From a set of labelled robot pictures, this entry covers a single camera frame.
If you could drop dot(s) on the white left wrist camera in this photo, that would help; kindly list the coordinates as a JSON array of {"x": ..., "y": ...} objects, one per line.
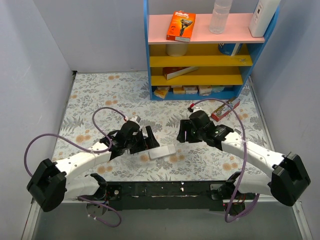
[{"x": 136, "y": 119}]

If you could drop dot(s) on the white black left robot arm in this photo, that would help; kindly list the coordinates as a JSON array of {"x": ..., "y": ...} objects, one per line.
[{"x": 51, "y": 182}]

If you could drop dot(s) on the white cup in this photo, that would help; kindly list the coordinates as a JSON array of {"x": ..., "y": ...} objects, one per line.
[{"x": 176, "y": 50}]

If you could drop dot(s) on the red white toothpaste box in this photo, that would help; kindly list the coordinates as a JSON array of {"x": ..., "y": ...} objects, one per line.
[{"x": 225, "y": 109}]

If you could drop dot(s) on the red white carton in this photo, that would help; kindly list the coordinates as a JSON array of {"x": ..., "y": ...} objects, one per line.
[{"x": 173, "y": 72}]

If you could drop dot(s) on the blue shelf unit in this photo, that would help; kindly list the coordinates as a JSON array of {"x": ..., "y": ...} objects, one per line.
[{"x": 214, "y": 68}]

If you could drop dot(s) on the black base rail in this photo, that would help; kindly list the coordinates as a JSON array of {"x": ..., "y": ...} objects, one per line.
[{"x": 163, "y": 195}]

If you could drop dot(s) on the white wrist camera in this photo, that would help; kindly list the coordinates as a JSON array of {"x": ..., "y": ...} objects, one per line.
[
  {"x": 194, "y": 108},
  {"x": 136, "y": 119}
]

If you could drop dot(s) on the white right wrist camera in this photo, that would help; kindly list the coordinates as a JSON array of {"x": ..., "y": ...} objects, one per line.
[{"x": 194, "y": 108}]

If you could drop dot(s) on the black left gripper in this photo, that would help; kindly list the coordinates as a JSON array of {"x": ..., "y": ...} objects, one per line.
[{"x": 141, "y": 141}]

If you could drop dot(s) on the white rectangular device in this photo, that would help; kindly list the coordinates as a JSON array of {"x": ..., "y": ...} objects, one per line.
[{"x": 262, "y": 15}]

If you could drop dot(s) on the blue white can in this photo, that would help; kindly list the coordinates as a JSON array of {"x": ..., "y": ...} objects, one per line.
[{"x": 229, "y": 49}]

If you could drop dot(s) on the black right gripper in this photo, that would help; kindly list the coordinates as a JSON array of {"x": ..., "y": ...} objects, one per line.
[{"x": 189, "y": 132}]

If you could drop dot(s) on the orange razor box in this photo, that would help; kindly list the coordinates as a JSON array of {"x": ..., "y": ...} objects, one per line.
[{"x": 181, "y": 27}]

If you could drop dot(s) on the clear plastic bottle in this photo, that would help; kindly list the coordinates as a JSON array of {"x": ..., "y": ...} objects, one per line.
[{"x": 219, "y": 16}]

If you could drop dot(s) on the orange white sponge pack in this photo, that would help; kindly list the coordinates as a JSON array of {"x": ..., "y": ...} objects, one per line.
[{"x": 178, "y": 90}]

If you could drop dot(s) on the floral table mat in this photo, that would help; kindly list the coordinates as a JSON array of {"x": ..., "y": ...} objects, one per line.
[{"x": 95, "y": 107}]

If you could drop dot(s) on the white remote with display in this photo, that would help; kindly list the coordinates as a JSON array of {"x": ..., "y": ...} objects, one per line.
[{"x": 159, "y": 152}]

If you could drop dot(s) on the yellow sponge pack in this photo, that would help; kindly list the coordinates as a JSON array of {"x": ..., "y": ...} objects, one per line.
[{"x": 161, "y": 93}]

